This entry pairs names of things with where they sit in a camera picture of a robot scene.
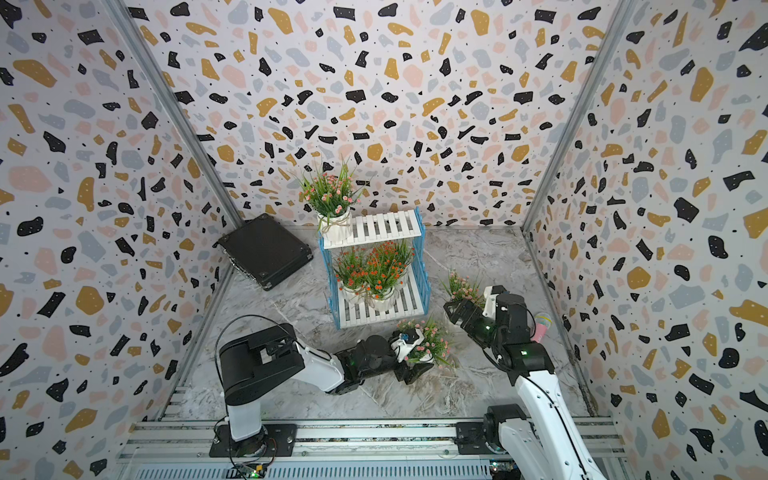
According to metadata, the green circuit board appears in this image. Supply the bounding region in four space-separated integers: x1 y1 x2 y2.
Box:
232 463 267 480

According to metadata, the pink flower pot back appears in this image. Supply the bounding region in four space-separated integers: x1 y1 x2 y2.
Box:
442 270 485 307

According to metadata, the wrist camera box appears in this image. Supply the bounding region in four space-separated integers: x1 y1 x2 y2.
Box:
483 285 507 320
390 329 424 360

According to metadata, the pink cylindrical object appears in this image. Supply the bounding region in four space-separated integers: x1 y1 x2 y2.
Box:
531 312 552 343

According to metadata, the pink flower pot front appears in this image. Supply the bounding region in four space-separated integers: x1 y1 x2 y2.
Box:
300 160 361 243

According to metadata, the blue white slatted rack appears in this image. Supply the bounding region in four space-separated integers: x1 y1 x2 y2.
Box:
318 209 431 329

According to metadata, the pink flower pot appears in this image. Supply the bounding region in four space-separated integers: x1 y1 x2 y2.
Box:
442 270 485 307
394 318 455 367
300 160 361 243

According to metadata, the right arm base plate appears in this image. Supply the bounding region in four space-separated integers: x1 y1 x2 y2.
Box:
455 421 523 456

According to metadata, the black square box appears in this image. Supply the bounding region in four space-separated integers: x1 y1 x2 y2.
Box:
218 213 314 291

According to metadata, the red flower pot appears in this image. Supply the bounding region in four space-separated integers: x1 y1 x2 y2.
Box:
333 247 367 302
378 240 414 282
364 244 400 312

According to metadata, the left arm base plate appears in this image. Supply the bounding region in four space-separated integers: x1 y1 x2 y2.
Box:
209 423 298 459

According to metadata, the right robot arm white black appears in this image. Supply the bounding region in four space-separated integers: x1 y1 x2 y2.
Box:
443 285 605 479

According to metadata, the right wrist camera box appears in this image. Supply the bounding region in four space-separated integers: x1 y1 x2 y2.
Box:
483 285 507 320

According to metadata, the aluminium rail frame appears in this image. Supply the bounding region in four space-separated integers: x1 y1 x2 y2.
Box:
115 417 633 479

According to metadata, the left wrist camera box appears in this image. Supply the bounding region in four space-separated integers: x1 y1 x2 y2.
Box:
390 329 424 360

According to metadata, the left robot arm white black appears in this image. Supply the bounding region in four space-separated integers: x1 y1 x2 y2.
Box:
215 323 437 443

